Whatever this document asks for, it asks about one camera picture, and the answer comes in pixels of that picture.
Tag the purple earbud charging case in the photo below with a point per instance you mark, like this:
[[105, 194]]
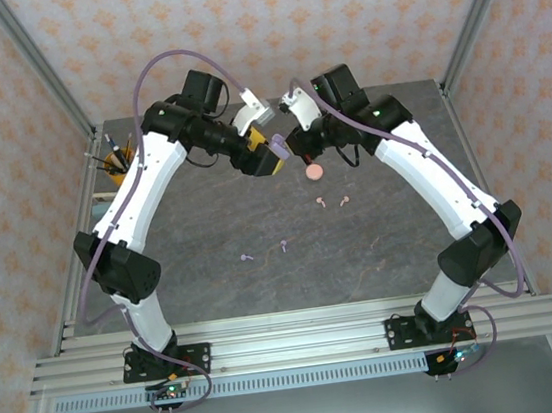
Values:
[[278, 144]]

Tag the pink earbud charging case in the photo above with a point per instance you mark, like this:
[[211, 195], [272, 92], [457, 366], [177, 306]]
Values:
[[313, 172]]

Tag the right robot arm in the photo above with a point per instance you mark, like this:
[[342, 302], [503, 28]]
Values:
[[428, 172]]

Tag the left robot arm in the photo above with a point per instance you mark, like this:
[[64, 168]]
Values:
[[152, 181]]

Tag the yellow pencil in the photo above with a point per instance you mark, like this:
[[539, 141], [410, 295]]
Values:
[[129, 144]]

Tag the silver tipped dark pen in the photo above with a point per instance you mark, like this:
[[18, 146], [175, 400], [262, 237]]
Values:
[[121, 157]]

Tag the black pen with white cap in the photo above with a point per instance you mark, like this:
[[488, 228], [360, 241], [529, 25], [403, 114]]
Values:
[[113, 148]]

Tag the orange pen cup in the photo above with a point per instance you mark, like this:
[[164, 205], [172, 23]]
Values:
[[113, 176]]

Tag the teal and beige stapler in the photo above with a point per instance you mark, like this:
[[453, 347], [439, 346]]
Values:
[[100, 210]]

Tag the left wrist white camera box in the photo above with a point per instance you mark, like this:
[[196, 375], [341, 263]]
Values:
[[252, 114]]

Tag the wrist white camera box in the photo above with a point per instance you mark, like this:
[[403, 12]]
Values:
[[304, 107], [252, 114]]

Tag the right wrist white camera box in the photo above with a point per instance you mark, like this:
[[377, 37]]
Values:
[[304, 107]]

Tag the aluminium table side rail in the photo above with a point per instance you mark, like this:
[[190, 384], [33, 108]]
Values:
[[467, 143], [82, 196]]

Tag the aluminium table edge rail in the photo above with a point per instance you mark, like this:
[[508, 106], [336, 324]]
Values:
[[294, 317]]

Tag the aluminium frame post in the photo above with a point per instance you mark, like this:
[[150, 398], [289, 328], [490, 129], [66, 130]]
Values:
[[475, 16], [43, 69]]

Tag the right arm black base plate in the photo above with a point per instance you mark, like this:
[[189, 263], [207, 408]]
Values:
[[397, 332]]

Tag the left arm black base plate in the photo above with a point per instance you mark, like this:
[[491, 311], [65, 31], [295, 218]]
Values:
[[199, 357]]

